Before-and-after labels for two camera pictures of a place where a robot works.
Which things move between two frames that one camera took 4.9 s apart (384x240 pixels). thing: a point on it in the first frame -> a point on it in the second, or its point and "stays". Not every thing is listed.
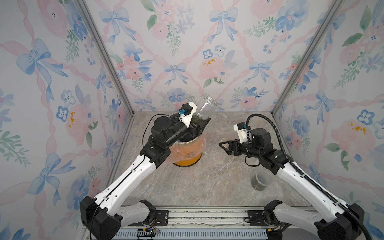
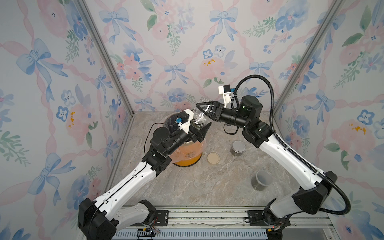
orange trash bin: (188, 152) stays
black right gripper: (232, 142) -> (218, 111)
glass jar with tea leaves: (206, 105) stays
